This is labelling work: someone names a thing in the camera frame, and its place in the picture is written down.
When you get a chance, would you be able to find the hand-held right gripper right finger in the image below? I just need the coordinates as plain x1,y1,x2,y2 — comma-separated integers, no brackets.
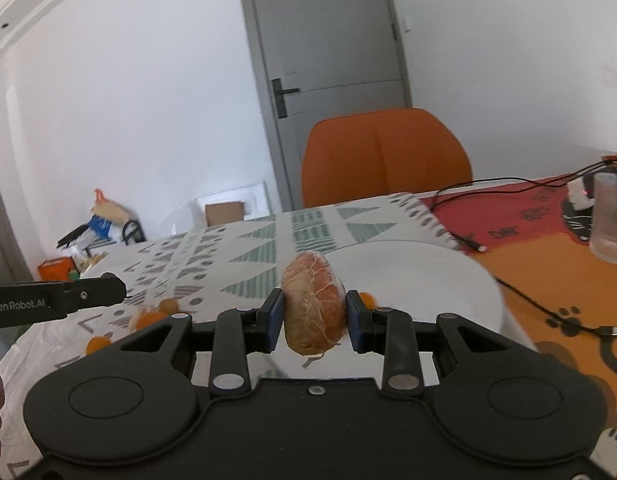
345,290,539,394

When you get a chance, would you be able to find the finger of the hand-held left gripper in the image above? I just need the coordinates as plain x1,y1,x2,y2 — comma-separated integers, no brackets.
62,272,128,317

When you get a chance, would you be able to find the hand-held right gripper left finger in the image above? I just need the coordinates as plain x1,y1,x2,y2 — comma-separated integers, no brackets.
108,289,288,394

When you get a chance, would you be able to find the white plate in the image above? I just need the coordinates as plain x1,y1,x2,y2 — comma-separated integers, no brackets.
248,241,505,382

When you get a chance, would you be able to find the orange box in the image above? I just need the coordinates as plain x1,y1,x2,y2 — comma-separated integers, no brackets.
37,257,74,282

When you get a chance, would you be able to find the blue white bag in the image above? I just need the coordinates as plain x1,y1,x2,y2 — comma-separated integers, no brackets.
86,215,122,243

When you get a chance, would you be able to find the black metal stand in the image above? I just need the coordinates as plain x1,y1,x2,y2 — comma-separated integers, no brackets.
122,220,146,246

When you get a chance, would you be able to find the brown paper bag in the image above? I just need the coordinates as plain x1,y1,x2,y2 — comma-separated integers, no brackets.
91,189,134,226

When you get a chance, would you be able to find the patterned white green tablecloth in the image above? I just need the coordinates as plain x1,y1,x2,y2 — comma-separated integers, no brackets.
0,191,489,480

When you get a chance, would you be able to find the cardboard box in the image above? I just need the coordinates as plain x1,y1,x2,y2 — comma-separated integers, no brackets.
204,201,245,227

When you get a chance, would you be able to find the orange chair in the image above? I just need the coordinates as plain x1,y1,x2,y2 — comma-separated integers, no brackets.
301,108,473,209

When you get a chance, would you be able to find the red orange printed mat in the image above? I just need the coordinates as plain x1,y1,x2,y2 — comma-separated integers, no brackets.
419,172,617,480

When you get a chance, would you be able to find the white charger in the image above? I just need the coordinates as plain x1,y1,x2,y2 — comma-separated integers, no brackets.
567,176,596,211

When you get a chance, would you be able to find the clear plastic cup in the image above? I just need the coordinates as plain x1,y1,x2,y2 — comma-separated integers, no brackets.
589,172,617,265

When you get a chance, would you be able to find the grey door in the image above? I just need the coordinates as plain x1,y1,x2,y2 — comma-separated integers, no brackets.
237,0,420,212

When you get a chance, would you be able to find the black cable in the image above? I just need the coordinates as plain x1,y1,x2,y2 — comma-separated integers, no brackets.
432,157,617,253

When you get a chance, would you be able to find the black door handle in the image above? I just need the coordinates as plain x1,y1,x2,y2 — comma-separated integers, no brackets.
272,78,300,119

